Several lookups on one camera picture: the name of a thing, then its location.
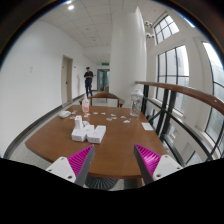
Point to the white charger plug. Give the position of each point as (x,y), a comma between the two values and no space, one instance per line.
(78,122)

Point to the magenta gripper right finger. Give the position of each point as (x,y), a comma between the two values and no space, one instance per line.
(153,166)

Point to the white square socket block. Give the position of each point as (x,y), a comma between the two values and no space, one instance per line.
(79,135)

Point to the white oval object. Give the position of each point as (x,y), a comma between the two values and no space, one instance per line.
(64,114)

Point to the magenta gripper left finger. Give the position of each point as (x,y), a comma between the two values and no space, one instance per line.
(74,168)

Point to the small white adapter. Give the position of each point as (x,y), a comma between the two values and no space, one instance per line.
(89,128)

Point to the wooden handrail with railing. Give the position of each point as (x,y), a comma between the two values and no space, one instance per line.
(189,122)

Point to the black table base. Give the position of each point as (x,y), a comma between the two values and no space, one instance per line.
(100,183)

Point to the white bottle orange label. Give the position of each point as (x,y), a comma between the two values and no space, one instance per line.
(85,104)

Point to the clear plastic water bottle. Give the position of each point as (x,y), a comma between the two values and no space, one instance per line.
(136,102)

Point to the white paper sheet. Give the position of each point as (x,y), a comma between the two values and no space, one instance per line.
(147,126)

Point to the person in dark clothes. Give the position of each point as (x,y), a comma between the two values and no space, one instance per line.
(88,81)

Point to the wooden chair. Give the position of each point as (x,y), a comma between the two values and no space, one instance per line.
(106,96)

